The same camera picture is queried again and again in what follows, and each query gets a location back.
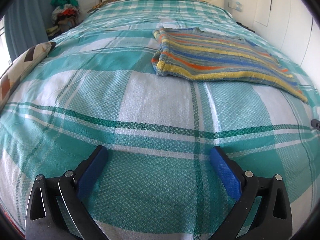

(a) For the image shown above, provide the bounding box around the blue curtain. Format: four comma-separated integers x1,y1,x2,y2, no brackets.
4,0,54,61

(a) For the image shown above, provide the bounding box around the white wardrobe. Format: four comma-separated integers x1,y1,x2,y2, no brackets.
253,0,319,75

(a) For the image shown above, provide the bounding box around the wall socket plate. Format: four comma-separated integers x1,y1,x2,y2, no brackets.
228,1,243,12

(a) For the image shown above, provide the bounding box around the pile of colourful clothes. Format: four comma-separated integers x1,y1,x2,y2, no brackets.
46,0,81,40

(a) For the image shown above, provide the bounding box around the teal plaid bedspread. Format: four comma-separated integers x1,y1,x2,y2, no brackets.
1,0,319,239

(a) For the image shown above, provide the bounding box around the patterned cushion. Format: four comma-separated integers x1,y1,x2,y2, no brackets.
1,42,56,111

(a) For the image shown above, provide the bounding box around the striped knit sweater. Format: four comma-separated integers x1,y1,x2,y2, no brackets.
151,27,307,102

